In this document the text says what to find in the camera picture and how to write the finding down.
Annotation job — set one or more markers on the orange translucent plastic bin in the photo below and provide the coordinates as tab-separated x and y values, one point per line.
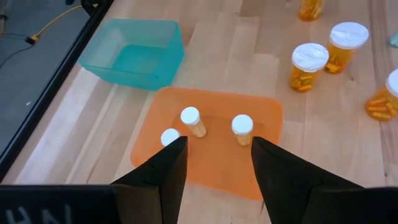
217	161

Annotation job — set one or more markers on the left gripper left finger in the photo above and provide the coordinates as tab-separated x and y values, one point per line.
158	189

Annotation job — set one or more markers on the black table edge frame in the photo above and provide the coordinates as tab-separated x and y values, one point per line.
48	95

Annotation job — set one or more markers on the teal translucent plastic bin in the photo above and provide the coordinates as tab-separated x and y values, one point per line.
146	62

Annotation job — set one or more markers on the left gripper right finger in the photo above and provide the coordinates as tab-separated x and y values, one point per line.
283	183

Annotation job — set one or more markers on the large amber pill bottle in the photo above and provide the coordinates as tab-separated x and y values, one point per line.
381	105
348	35
311	9
309	56

